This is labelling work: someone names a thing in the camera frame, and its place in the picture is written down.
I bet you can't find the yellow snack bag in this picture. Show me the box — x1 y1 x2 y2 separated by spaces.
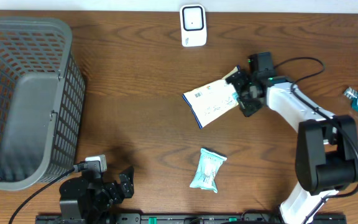
182 66 240 129

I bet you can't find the light teal snack packet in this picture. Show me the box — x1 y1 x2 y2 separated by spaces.
190 147 227 193

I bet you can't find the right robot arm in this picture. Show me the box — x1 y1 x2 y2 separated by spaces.
224 52 358 223

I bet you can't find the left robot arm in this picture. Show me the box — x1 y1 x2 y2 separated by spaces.
59 162 134 224

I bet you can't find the white barcode scanner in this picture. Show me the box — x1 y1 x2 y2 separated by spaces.
180 4 208 47

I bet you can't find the gray plastic basket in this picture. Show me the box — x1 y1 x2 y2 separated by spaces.
0 17 86 191

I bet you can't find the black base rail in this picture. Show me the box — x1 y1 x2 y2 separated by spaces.
35 211 347 224

